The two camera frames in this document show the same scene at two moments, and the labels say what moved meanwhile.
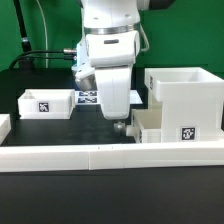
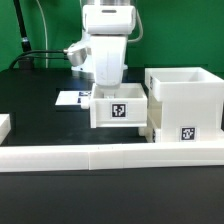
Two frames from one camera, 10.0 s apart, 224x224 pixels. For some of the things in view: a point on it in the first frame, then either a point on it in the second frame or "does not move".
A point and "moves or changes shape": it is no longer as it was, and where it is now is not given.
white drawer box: [42, 104] to [128, 107]
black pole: [26, 47] does not move
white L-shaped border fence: [18, 158] does not move
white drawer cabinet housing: [191, 101] does not move
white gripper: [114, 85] to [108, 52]
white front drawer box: [147, 125] moves or changes shape
